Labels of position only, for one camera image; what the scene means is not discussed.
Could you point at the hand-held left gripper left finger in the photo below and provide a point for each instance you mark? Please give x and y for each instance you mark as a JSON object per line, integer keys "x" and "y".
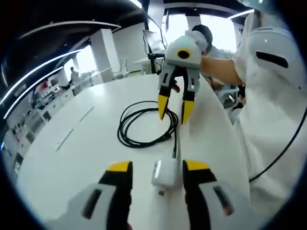
{"x": 86, "y": 206}

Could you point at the white desk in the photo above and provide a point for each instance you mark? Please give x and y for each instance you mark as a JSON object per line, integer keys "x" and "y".
{"x": 96, "y": 148}

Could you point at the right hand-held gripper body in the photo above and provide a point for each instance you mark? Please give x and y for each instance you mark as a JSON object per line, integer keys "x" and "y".
{"x": 184, "y": 44}

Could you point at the row of white cabinets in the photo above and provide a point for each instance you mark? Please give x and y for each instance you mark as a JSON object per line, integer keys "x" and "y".
{"x": 48, "y": 107}

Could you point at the white office chair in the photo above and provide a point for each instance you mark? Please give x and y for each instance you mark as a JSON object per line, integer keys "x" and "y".
{"x": 124, "y": 68}

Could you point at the white charger adapter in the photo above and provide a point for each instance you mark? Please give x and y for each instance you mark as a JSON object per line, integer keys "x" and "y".
{"x": 165, "y": 172}

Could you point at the long ceiling light strip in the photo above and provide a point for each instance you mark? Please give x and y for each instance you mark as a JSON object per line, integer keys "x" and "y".
{"x": 136, "y": 2}
{"x": 40, "y": 65}
{"x": 31, "y": 86}

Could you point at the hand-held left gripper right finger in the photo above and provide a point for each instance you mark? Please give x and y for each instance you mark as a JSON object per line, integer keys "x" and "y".
{"x": 211, "y": 206}

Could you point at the dark side table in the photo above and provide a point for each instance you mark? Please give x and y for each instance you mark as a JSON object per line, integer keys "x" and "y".
{"x": 156, "y": 57}

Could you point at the person's right hand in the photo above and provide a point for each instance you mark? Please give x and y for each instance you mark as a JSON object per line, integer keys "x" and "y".
{"x": 176, "y": 87}

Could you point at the white chest device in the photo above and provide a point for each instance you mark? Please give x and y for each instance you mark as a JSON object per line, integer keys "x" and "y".
{"x": 271, "y": 40}

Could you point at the white square pillar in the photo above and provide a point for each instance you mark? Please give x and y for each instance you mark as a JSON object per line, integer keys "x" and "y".
{"x": 103, "y": 55}

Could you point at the computer monitor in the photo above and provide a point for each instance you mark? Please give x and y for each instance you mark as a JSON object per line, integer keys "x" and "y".
{"x": 153, "y": 40}

